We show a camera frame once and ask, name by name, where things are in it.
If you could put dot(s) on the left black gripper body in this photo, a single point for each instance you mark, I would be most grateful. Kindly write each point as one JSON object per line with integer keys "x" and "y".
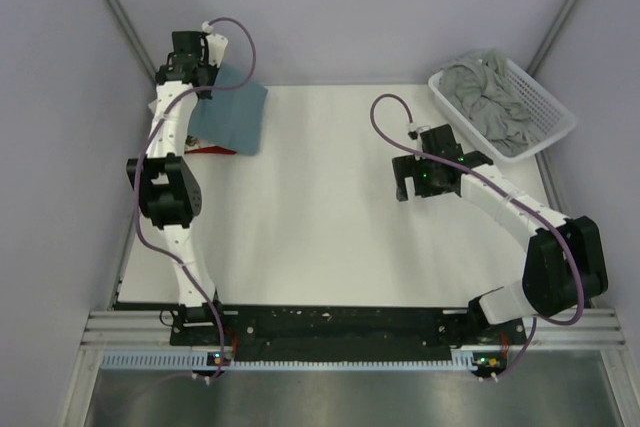
{"x": 209, "y": 71}

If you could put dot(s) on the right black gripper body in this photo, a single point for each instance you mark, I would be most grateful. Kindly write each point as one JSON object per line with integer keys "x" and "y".
{"x": 423, "y": 172}

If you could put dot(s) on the blue-grey t-shirt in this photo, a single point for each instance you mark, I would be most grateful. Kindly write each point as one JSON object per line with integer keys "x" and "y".
{"x": 231, "y": 119}

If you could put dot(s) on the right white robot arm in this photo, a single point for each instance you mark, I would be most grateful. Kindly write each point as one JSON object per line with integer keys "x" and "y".
{"x": 564, "y": 259}

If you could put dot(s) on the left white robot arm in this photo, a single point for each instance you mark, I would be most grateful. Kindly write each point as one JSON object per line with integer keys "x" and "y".
{"x": 167, "y": 192}

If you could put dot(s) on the white floral folded t-shirt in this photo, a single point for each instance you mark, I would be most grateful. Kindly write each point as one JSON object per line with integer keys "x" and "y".
{"x": 191, "y": 143}

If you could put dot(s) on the red folded t-shirt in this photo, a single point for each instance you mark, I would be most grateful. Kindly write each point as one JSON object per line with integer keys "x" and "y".
{"x": 214, "y": 150}

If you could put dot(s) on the grey crumpled t-shirt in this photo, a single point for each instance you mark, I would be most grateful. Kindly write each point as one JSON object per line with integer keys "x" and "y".
{"x": 479, "y": 88}

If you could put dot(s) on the white plastic laundry basket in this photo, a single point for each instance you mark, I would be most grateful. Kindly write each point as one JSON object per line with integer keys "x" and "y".
{"x": 550, "y": 120}

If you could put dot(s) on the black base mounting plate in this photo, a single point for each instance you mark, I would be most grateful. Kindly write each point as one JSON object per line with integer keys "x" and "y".
{"x": 338, "y": 333}

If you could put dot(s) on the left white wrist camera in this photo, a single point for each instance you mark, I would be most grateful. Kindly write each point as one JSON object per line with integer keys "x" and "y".
{"x": 216, "y": 44}

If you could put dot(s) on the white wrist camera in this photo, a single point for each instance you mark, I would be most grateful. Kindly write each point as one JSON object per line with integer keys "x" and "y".
{"x": 414, "y": 130}
{"x": 216, "y": 44}

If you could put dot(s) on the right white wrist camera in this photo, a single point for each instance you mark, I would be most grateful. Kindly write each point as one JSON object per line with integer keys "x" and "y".
{"x": 414, "y": 130}

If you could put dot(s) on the left aluminium frame post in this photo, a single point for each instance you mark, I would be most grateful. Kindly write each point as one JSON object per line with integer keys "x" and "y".
{"x": 134, "y": 42}

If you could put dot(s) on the aluminium frame post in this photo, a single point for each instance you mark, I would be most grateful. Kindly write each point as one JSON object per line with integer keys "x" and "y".
{"x": 553, "y": 35}
{"x": 134, "y": 42}

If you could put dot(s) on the blue-white slotted cable duct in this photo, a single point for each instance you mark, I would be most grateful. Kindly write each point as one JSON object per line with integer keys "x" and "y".
{"x": 208, "y": 362}

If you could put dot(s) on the right aluminium frame post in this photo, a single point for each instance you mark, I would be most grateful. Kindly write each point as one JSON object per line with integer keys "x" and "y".
{"x": 553, "y": 35}

